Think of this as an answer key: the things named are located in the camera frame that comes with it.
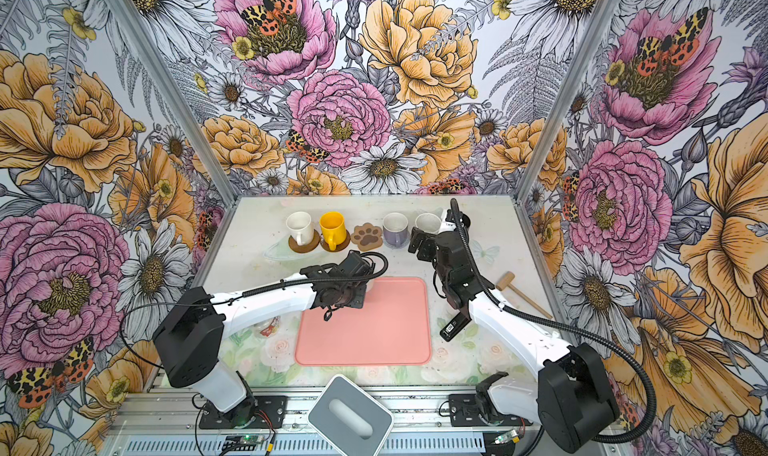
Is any paw shaped cork coaster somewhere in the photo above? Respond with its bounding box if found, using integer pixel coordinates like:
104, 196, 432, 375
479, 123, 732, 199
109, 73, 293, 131
351, 223, 383, 252

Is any dark brown round coaster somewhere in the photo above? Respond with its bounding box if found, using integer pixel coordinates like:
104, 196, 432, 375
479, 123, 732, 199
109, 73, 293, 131
288, 231, 321, 254

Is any purple handled white mug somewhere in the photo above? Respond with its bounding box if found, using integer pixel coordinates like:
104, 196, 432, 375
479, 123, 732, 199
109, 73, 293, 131
383, 212, 410, 249

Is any glass jar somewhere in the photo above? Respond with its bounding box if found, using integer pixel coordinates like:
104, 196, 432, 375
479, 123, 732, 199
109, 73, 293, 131
258, 317, 280, 338

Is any green circuit board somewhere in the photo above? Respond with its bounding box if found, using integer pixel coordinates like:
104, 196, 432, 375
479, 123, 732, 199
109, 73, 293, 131
221, 435, 261, 455

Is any glossy brown round coaster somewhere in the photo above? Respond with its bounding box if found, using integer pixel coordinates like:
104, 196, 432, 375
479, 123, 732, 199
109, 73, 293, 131
320, 232, 351, 253

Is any grey white box device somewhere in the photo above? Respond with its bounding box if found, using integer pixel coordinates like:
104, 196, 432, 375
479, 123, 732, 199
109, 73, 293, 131
307, 374, 394, 456

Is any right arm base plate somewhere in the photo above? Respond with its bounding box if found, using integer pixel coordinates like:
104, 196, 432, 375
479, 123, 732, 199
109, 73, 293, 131
447, 393, 529, 427

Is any pink tray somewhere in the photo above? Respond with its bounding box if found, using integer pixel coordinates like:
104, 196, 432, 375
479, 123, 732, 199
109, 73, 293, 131
294, 278, 432, 367

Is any right small circuit board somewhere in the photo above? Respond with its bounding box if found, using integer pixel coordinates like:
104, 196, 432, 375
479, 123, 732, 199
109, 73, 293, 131
493, 429, 520, 445

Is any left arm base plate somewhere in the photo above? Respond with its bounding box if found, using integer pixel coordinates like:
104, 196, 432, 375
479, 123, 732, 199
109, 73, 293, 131
199, 396, 287, 430

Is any white mug off tray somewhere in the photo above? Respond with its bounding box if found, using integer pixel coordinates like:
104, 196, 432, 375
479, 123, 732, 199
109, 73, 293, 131
285, 211, 315, 245

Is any yellow mug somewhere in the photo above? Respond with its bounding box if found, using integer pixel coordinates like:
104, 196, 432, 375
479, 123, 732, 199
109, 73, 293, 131
319, 212, 348, 249

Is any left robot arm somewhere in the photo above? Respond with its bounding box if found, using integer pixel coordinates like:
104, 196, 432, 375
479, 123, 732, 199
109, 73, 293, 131
153, 250, 389, 428

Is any wooden mallet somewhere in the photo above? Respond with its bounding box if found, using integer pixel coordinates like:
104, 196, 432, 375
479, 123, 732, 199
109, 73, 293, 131
495, 271, 554, 320

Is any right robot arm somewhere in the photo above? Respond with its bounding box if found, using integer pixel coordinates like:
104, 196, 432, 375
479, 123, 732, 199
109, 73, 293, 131
408, 199, 658, 454

